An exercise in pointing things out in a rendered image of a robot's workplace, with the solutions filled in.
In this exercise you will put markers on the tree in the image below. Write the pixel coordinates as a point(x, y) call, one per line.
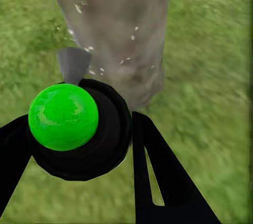
point(126, 39)

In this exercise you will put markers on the pesticide atomizer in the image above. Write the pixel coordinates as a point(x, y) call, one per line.
point(81, 128)

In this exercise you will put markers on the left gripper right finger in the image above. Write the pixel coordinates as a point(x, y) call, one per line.
point(184, 203)

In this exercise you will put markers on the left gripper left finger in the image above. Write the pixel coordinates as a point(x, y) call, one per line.
point(14, 157)

